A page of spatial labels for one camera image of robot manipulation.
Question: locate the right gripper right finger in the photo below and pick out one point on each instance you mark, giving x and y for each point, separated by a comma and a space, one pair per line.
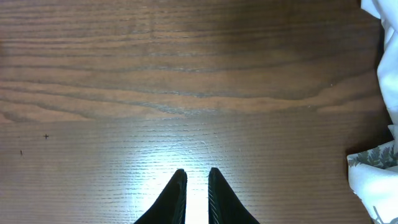
224, 207

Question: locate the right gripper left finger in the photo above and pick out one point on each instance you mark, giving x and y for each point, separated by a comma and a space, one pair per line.
170, 205

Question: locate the white fern-print cloth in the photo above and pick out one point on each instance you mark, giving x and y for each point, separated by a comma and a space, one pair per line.
372, 176

